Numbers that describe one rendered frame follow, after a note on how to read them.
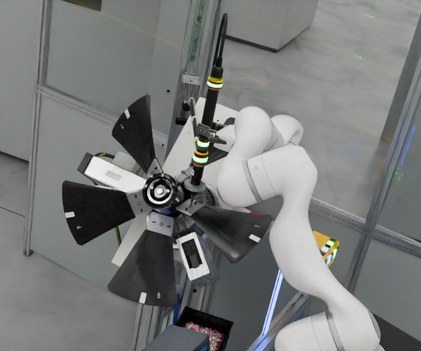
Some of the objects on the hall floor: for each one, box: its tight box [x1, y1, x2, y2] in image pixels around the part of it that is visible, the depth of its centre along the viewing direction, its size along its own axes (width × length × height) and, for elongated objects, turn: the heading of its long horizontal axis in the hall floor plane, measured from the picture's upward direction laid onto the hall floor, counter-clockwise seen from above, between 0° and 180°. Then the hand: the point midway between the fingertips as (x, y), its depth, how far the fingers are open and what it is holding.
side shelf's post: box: [197, 241, 222, 313], centre depth 312 cm, size 4×4×83 cm
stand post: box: [130, 303, 164, 351], centre depth 275 cm, size 4×9×91 cm, turn 41°
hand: (206, 127), depth 215 cm, fingers closed on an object, 4 cm apart
